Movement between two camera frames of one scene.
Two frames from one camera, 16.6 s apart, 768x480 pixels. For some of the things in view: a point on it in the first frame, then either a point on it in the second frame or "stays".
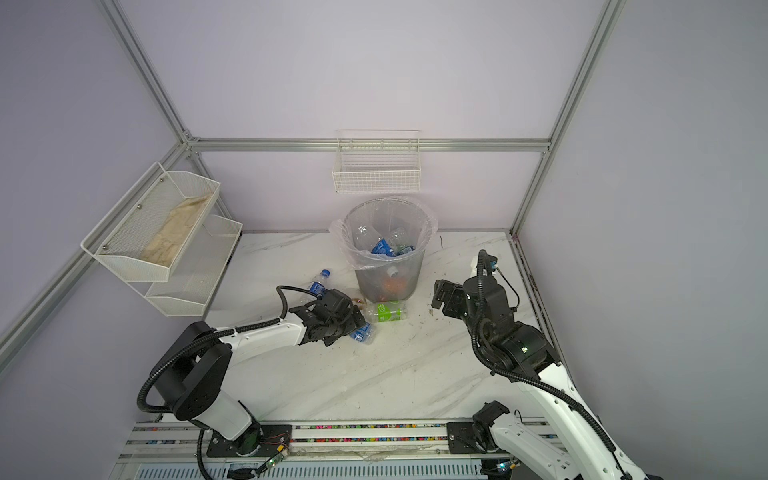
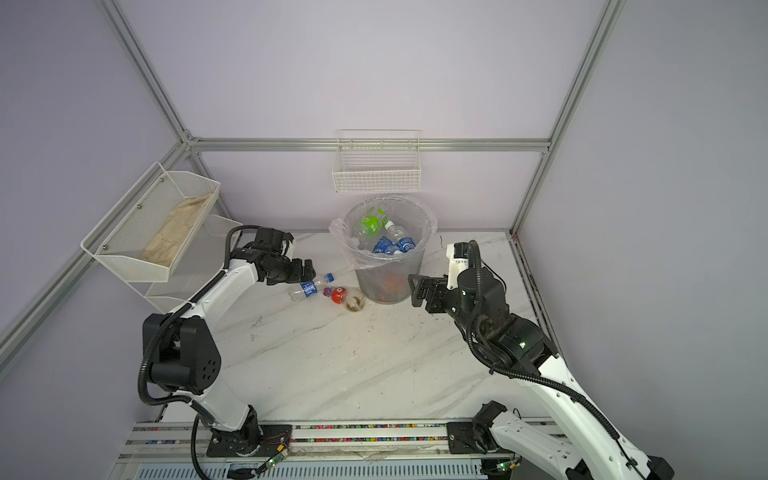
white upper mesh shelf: x=143 y=234 stays
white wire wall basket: x=377 y=161 stays
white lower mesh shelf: x=196 y=270 stays
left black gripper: x=350 y=321 to x=308 y=270
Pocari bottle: x=363 y=333 to x=403 y=242
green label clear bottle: x=385 y=311 to x=370 y=225
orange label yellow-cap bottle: x=392 y=287 stays
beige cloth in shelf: x=167 y=241 stays
